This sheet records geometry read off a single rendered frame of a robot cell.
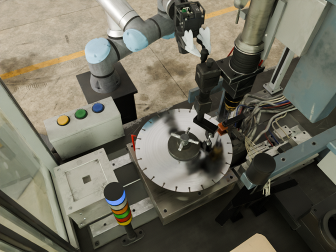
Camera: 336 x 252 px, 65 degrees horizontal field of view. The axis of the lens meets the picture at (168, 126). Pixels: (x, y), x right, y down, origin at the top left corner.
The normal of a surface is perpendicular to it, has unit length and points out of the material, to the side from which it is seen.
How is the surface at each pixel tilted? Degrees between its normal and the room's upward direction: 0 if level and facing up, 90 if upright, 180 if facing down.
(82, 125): 0
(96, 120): 0
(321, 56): 90
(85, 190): 0
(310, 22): 90
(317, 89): 90
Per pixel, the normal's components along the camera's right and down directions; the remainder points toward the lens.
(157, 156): 0.00, -0.59
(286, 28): -0.89, 0.36
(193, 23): 0.31, 0.77
